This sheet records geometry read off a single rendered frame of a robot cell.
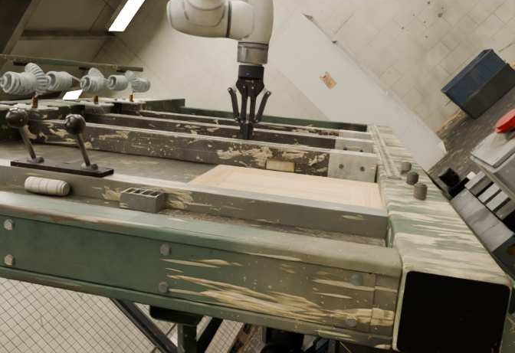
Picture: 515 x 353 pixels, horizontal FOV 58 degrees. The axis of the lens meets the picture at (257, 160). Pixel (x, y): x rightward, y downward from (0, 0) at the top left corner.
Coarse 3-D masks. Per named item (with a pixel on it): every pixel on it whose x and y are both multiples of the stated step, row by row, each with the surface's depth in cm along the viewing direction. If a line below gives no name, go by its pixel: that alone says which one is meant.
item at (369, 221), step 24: (0, 168) 93; (24, 168) 92; (72, 192) 90; (96, 192) 89; (168, 192) 86; (192, 192) 85; (216, 192) 85; (240, 192) 86; (240, 216) 84; (264, 216) 83; (288, 216) 82; (312, 216) 81; (336, 216) 80; (360, 216) 79; (384, 216) 79
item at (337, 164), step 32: (32, 64) 144; (32, 128) 144; (96, 128) 139; (128, 128) 141; (192, 160) 134; (224, 160) 132; (256, 160) 130; (288, 160) 128; (320, 160) 127; (352, 160) 125
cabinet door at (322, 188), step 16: (208, 176) 108; (224, 176) 109; (240, 176) 112; (256, 176) 114; (272, 176) 115; (288, 176) 115; (304, 176) 117; (272, 192) 99; (288, 192) 100; (304, 192) 101; (320, 192) 102; (336, 192) 104; (352, 192) 104; (368, 192) 105
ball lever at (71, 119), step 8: (64, 120) 84; (72, 120) 83; (80, 120) 84; (64, 128) 84; (72, 128) 83; (80, 128) 84; (80, 136) 87; (80, 144) 87; (88, 160) 90; (88, 168) 90; (96, 168) 92
